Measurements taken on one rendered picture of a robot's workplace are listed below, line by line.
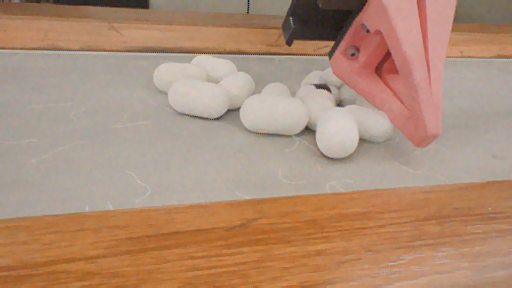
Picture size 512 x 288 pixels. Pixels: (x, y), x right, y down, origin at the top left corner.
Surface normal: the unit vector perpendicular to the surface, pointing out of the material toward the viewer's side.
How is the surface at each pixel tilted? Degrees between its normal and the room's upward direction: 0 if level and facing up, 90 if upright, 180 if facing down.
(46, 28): 45
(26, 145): 0
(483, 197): 0
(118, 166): 0
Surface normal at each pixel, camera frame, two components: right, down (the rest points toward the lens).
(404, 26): 0.28, -0.11
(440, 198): 0.08, -0.92
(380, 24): -0.83, 0.36
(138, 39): 0.26, -0.37
